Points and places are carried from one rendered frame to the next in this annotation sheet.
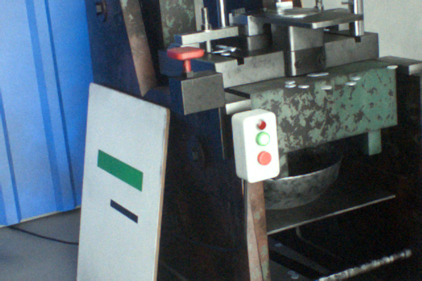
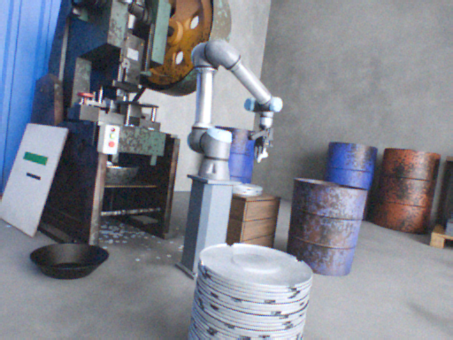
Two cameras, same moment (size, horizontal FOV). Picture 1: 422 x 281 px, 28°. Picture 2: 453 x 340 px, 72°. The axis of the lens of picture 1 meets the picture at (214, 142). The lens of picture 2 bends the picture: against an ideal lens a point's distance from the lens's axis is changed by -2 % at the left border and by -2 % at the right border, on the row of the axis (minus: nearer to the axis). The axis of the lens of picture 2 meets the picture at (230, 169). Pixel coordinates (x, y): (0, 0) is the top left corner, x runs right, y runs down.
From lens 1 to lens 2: 0.45 m
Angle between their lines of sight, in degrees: 30
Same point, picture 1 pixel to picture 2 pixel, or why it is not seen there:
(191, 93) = (84, 111)
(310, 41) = (135, 113)
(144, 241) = (42, 188)
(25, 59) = not seen: outside the picture
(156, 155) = (57, 148)
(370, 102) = (155, 143)
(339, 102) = (143, 139)
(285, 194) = (113, 174)
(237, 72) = (103, 116)
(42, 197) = not seen: outside the picture
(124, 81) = (47, 120)
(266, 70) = (116, 119)
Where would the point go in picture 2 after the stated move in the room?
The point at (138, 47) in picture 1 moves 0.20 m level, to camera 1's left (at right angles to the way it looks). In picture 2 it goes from (57, 106) to (18, 99)
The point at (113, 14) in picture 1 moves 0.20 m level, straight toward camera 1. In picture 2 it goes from (49, 91) to (50, 88)
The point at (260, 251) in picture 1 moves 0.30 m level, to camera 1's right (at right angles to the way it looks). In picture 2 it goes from (101, 188) to (160, 192)
